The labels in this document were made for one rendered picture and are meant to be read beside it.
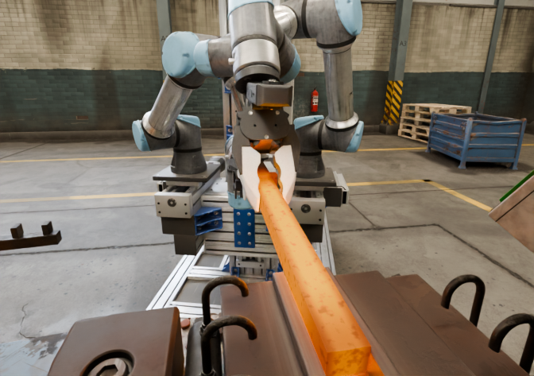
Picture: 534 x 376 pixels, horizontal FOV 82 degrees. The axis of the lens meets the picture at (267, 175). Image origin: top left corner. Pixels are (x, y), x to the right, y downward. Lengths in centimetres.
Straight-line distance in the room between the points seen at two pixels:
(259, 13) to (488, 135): 493
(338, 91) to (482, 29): 884
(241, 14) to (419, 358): 48
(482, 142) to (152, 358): 520
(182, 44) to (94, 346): 73
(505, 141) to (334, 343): 531
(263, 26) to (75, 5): 751
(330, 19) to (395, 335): 81
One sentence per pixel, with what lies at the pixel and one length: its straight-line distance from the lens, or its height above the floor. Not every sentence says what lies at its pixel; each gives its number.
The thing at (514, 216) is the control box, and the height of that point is 97.
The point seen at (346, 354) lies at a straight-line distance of 23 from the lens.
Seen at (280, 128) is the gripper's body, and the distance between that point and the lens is 45.
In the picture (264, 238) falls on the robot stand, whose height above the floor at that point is 55.
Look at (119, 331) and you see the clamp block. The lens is 29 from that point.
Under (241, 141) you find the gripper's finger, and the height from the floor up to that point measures 109.
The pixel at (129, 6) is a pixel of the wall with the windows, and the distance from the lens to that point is 766.
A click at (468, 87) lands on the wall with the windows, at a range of 964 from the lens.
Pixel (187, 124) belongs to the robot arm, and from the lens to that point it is 125.
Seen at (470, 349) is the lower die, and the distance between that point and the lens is 30.
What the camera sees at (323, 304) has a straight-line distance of 25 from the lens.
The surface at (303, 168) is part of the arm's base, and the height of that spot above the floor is 86.
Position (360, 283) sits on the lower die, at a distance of 31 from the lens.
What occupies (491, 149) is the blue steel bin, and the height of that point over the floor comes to 28.
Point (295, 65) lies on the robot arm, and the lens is 64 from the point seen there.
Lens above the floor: 117
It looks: 17 degrees down
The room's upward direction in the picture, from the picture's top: straight up
